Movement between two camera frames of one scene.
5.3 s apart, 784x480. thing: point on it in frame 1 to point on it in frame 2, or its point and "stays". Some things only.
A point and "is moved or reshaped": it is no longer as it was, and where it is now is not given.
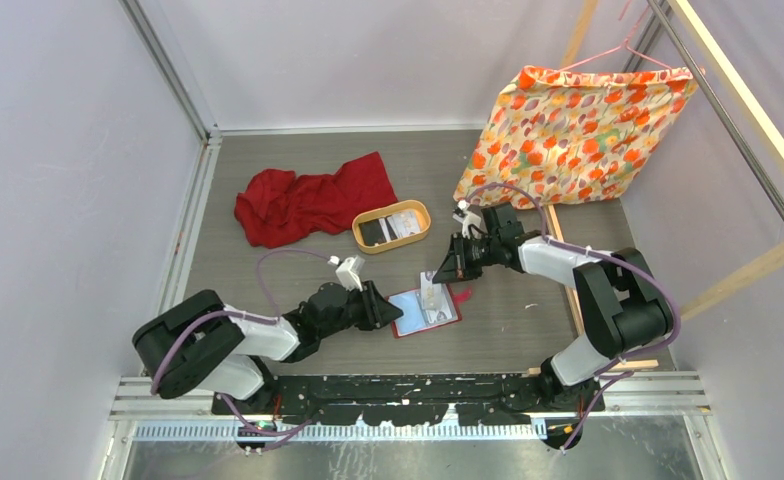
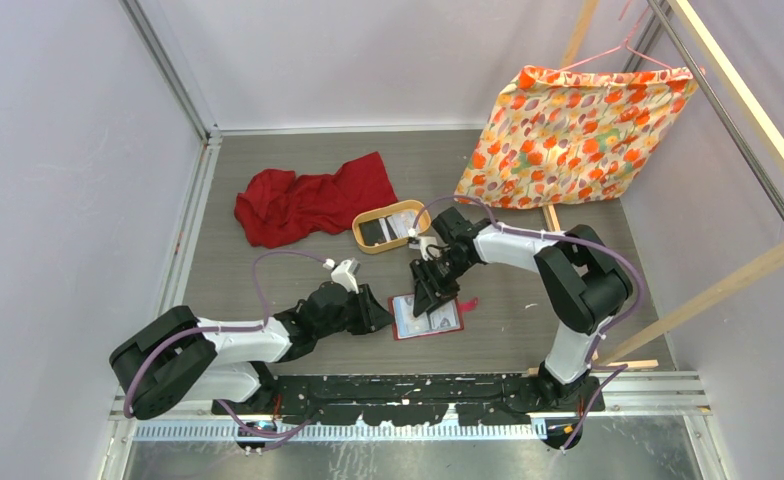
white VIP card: x=431 y=292 is moved or reshaped
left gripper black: x=377 y=309 stays
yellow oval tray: x=390 y=225 stays
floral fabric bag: x=577 y=135 stays
